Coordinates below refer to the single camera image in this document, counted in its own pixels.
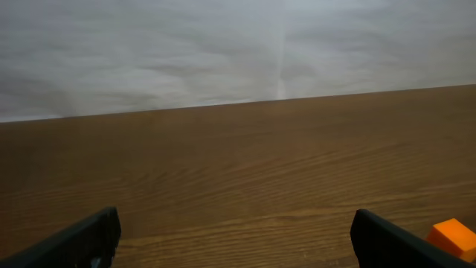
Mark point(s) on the orange cube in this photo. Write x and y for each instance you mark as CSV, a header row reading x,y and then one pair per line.
x,y
455,236

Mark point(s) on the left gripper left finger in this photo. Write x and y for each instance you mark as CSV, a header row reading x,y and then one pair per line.
x,y
74,242

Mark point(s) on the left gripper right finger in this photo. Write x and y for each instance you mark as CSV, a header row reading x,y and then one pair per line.
x,y
386,242

